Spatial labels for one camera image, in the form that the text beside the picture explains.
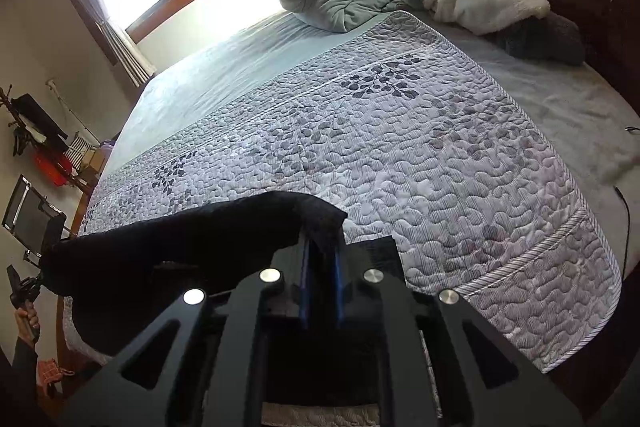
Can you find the grey fuzzy bed pad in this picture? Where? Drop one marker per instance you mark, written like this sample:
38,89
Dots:
560,107

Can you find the black pants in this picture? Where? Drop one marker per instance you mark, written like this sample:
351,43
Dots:
175,237

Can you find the wooden bed frame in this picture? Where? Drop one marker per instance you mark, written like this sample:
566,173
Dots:
80,214

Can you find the striped beige curtain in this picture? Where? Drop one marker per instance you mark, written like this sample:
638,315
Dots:
125,52

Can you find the person's left hand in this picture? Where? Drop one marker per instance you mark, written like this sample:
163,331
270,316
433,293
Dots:
27,321

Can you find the orange checked cloth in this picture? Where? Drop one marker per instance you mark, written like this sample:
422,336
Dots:
52,369

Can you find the coat rack with dark clothes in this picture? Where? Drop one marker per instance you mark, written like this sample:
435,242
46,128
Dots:
35,112

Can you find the grey quilted leaf-print bedspread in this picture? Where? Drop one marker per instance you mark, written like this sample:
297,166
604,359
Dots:
400,132

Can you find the person's left forearm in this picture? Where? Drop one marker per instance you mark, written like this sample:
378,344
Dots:
22,367

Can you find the black framed folding chair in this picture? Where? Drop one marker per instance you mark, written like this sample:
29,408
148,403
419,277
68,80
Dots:
30,219

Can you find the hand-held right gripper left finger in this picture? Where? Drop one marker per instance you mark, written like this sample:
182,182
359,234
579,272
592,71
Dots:
305,287

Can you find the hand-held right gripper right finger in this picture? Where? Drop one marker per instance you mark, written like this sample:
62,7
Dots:
340,289

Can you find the red box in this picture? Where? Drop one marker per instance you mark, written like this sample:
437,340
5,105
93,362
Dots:
50,169

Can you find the striped basket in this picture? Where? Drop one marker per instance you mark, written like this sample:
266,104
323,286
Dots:
77,147

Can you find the light blue bed sheet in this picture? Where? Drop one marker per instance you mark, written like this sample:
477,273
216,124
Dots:
210,72

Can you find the white fleece blanket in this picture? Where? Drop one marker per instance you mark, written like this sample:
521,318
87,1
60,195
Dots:
485,2

